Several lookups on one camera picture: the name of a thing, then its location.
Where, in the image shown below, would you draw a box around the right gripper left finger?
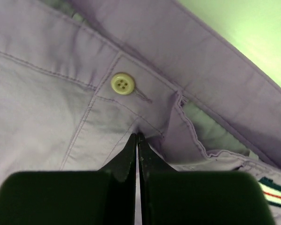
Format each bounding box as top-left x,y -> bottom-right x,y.
0,134 -> 137,225

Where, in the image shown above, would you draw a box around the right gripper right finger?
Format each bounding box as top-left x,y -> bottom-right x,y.
137,133 -> 275,225

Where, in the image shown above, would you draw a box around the lilac trousers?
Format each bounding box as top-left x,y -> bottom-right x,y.
0,0 -> 281,225

